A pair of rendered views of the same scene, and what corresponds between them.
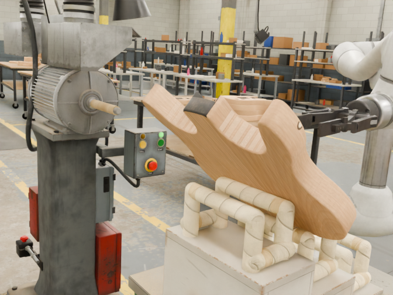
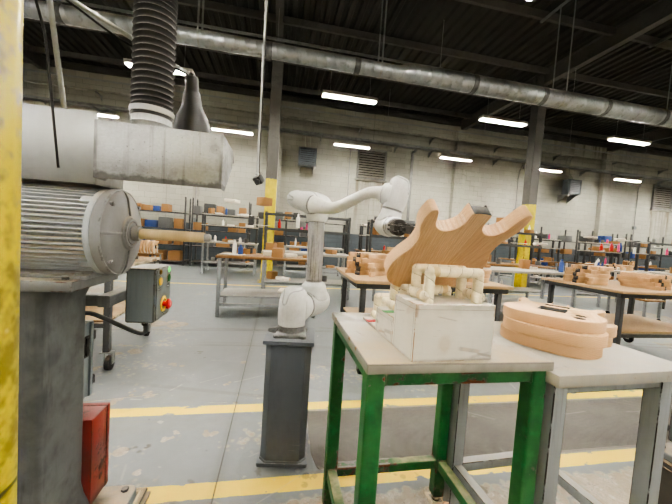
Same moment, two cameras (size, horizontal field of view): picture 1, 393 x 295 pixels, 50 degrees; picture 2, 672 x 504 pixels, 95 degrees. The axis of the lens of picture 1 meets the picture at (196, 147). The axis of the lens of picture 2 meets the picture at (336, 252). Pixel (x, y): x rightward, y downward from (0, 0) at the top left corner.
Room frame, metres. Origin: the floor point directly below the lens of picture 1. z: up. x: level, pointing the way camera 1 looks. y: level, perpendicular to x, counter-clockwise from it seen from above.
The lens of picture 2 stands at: (0.65, 0.95, 1.28)
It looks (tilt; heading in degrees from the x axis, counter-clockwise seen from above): 3 degrees down; 297
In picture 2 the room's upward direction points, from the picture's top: 4 degrees clockwise
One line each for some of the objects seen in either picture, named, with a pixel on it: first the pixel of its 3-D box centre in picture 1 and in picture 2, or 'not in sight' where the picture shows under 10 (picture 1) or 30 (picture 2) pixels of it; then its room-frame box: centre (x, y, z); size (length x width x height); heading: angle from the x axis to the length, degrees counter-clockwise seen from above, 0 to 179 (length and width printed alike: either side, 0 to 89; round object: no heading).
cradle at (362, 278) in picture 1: (354, 282); not in sight; (0.91, -0.39, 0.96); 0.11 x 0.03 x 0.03; 132
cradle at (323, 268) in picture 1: (319, 270); not in sight; (0.80, -0.27, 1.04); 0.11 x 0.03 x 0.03; 132
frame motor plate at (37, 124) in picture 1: (66, 127); (27, 276); (1.82, 0.57, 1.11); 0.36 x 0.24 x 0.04; 38
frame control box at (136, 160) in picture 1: (132, 155); (126, 300); (1.85, 0.29, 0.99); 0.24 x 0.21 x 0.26; 38
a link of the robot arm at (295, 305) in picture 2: not in sight; (293, 305); (1.65, -0.52, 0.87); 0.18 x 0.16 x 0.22; 85
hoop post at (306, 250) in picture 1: (304, 261); not in sight; (0.78, -0.23, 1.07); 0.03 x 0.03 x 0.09
